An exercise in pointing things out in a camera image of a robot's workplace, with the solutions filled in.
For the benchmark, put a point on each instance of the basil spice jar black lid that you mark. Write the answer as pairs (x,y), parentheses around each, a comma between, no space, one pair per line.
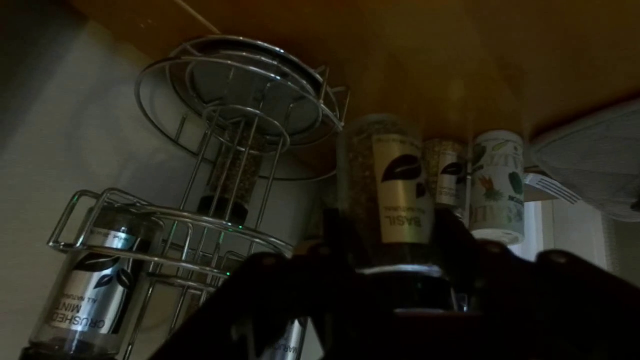
(393,193)

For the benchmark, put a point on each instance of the grey cloth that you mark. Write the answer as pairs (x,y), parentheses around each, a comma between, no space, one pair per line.
(592,160)

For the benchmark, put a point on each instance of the glass spice jar black lid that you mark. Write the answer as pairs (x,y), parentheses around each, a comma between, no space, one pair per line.
(451,177)
(82,301)

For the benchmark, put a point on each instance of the white spice container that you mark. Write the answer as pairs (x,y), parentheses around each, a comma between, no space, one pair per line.
(496,190)

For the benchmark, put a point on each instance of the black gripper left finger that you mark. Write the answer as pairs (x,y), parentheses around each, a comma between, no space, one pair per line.
(267,292)

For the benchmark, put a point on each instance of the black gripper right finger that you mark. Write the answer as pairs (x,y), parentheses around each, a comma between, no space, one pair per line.
(546,307)

